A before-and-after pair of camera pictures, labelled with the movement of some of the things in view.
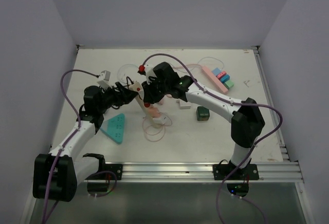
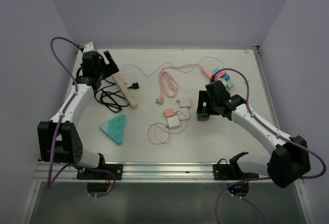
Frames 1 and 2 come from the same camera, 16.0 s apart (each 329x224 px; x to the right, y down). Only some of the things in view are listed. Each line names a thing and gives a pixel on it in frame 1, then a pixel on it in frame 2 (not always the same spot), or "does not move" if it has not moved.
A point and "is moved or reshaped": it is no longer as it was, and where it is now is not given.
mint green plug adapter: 229,84 does not move
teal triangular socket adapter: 114,128 does not move
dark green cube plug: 202,113 does not move
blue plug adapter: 216,71 does not move
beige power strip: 136,87 is moved or reshaped
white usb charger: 162,119 -> 173,121
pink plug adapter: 221,74 does not move
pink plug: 154,112 -> 169,112
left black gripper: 123,96 -> 110,68
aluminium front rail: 211,172 does not move
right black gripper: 149,96 -> 204,97
